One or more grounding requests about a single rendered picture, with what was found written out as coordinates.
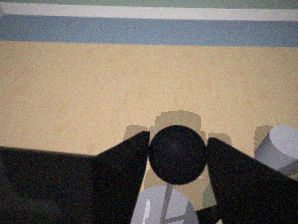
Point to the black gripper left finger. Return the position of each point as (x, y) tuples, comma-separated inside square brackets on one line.
[(100, 189)]

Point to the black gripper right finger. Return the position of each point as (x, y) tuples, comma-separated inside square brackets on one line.
[(246, 190)]

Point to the grey cylinder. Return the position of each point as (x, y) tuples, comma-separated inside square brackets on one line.
[(279, 149)]

